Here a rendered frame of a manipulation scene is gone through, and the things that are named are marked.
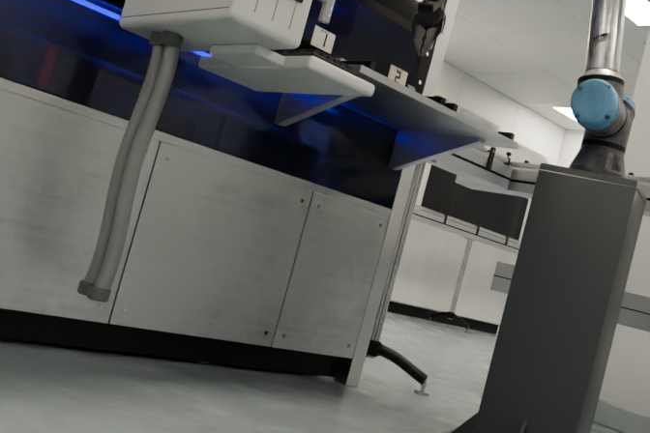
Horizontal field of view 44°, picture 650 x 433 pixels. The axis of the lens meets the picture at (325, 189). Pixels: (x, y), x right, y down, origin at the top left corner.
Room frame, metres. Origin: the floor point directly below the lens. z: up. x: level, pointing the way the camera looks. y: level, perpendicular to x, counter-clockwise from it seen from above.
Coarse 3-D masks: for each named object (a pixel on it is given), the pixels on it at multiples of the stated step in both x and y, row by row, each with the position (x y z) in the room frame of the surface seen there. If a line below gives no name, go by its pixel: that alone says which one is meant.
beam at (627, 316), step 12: (504, 264) 3.22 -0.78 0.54; (504, 276) 3.21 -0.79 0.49; (492, 288) 3.24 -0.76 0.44; (504, 288) 3.20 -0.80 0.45; (624, 300) 2.83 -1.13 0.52; (636, 300) 2.79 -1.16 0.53; (648, 300) 2.76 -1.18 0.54; (624, 312) 2.82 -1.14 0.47; (636, 312) 2.79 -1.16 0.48; (648, 312) 2.76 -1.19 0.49; (624, 324) 2.81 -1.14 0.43; (636, 324) 2.78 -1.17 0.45; (648, 324) 2.75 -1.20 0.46
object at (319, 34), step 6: (318, 30) 2.33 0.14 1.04; (324, 30) 2.35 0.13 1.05; (312, 36) 2.32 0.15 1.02; (318, 36) 2.33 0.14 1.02; (324, 36) 2.35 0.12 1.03; (330, 36) 2.36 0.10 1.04; (312, 42) 2.32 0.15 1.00; (318, 42) 2.34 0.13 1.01; (330, 42) 2.37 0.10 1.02; (324, 48) 2.36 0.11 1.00; (330, 48) 2.37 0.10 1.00
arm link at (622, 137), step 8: (624, 96) 2.09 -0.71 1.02; (624, 104) 2.08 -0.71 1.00; (632, 104) 2.10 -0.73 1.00; (632, 112) 2.10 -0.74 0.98; (632, 120) 2.11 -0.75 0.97; (624, 128) 2.07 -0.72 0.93; (584, 136) 2.14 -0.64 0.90; (592, 136) 2.11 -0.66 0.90; (600, 136) 2.08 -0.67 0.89; (608, 136) 2.08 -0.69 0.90; (616, 136) 2.09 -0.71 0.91; (624, 136) 2.10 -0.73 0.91; (624, 144) 2.10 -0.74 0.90
